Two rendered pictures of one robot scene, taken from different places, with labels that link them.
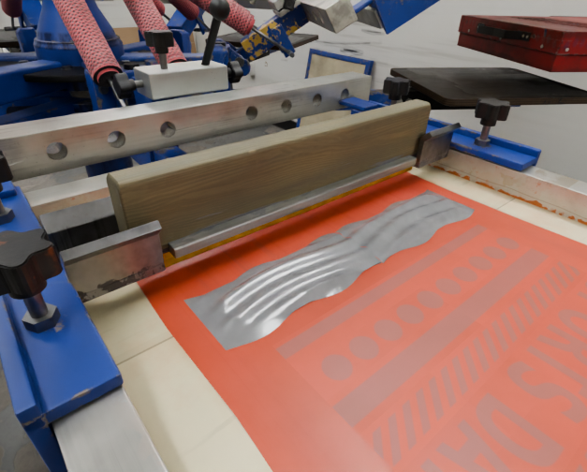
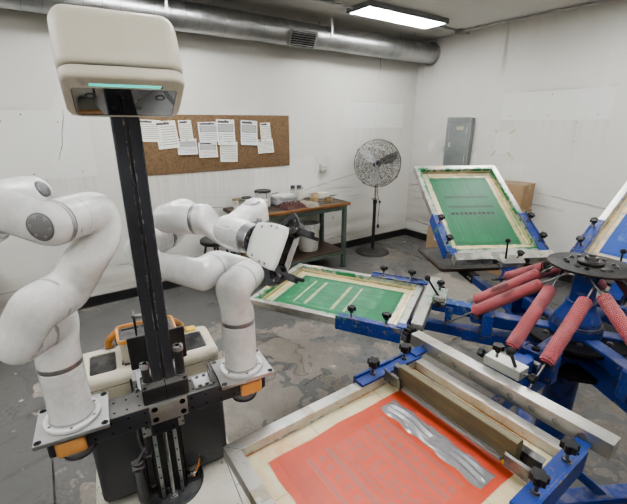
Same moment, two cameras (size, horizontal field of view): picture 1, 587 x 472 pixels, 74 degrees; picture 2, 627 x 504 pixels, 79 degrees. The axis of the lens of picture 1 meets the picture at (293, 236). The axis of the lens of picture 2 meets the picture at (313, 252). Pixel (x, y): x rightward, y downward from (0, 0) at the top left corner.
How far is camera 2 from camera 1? 1.18 m
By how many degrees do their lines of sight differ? 84
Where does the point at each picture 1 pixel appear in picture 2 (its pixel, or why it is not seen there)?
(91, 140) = (447, 359)
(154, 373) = (372, 397)
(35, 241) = (375, 361)
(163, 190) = (406, 374)
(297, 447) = (358, 418)
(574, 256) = not seen: outside the picture
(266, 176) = (431, 396)
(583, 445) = (362, 465)
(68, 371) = (362, 379)
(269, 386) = (371, 414)
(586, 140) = not seen: outside the picture
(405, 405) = (369, 436)
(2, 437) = not seen: hidden behind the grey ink
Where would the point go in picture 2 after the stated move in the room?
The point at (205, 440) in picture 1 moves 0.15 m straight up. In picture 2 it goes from (359, 405) to (360, 367)
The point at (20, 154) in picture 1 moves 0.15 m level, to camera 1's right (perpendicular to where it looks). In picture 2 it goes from (431, 349) to (439, 374)
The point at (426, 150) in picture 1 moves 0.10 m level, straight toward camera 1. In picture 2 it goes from (508, 461) to (467, 448)
